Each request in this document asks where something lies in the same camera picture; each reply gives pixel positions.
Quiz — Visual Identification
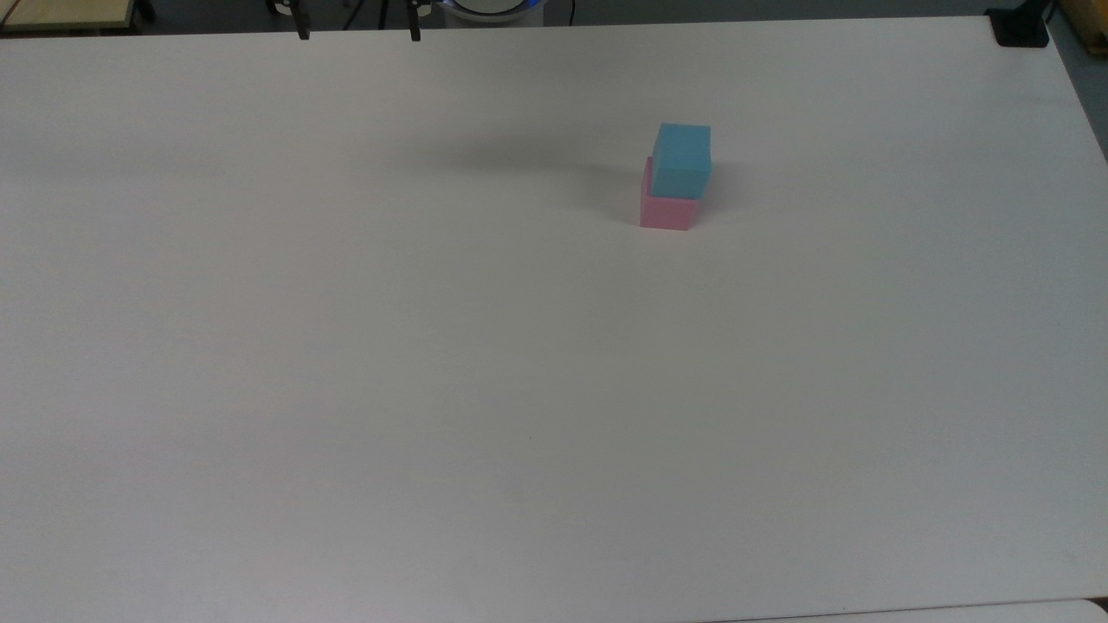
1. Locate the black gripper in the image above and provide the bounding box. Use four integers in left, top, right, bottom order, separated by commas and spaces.
265, 0, 434, 42

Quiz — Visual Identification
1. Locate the blue cube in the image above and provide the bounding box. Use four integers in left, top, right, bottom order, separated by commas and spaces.
650, 123, 713, 200

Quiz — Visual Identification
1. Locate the pink cube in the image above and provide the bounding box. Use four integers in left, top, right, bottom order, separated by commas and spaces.
640, 157, 700, 232

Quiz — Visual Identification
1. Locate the light wooden table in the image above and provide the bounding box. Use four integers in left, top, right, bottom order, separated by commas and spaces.
0, 0, 158, 37

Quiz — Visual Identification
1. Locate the wooden board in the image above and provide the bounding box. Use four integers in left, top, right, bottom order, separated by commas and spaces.
1067, 0, 1108, 60

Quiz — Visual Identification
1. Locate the black camera stand pole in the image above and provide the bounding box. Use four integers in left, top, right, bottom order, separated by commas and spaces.
985, 0, 1059, 49

